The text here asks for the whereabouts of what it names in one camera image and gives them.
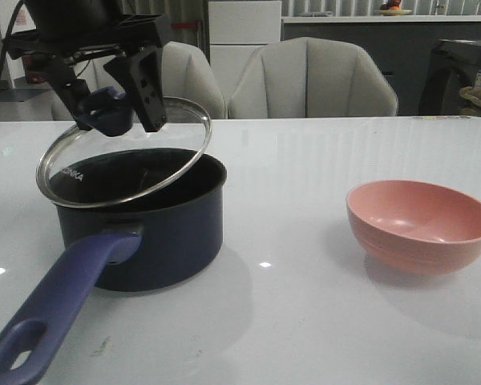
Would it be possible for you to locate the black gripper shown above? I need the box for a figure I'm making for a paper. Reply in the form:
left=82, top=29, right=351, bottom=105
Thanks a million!
left=2, top=1, right=171, bottom=132

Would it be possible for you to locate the glass lid with blue knob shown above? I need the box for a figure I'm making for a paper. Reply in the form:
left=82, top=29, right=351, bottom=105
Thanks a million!
left=36, top=97, right=212, bottom=209

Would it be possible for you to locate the dark blue saucepan purple handle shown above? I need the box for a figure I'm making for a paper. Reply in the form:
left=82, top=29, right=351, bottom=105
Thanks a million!
left=0, top=154, right=227, bottom=384

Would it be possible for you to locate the pink bowl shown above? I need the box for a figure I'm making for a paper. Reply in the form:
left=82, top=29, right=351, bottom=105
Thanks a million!
left=346, top=180, right=481, bottom=275

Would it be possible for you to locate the red trash bin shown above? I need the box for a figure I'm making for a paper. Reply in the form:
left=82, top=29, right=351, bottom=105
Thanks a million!
left=22, top=55, right=46, bottom=84

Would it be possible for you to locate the left beige armchair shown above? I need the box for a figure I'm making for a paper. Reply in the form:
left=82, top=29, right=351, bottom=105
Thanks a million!
left=73, top=42, right=227, bottom=120

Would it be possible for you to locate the beige armchair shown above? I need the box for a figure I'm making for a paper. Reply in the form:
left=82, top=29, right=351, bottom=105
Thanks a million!
left=73, top=42, right=227, bottom=120
left=228, top=37, right=398, bottom=120

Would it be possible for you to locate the red barrier belt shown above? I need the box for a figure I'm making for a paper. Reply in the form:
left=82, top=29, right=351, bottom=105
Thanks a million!
left=172, top=22, right=199, bottom=30

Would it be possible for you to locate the grey curtain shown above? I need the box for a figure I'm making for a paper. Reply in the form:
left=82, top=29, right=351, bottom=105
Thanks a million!
left=118, top=0, right=210, bottom=60

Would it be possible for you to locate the white cabinet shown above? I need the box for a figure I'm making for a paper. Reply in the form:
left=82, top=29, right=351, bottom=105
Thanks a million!
left=208, top=1, right=281, bottom=99

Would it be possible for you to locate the right beige armchair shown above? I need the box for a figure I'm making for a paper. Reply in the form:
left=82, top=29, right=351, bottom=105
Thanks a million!
left=228, top=37, right=398, bottom=120

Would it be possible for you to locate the fruit plate on counter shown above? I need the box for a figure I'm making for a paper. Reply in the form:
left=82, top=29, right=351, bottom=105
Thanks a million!
left=377, top=0, right=412, bottom=16

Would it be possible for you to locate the grey counter with white top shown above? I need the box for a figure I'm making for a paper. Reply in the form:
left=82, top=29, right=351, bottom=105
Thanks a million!
left=282, top=15, right=481, bottom=116

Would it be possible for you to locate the dark grey appliance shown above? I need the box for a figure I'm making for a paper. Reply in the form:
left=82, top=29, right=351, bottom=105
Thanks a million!
left=418, top=39, right=481, bottom=116

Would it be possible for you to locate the tan folded cushion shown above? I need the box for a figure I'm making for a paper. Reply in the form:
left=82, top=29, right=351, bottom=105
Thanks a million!
left=459, top=87, right=481, bottom=117

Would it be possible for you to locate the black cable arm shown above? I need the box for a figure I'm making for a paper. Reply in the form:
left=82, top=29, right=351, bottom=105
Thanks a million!
left=0, top=0, right=27, bottom=116

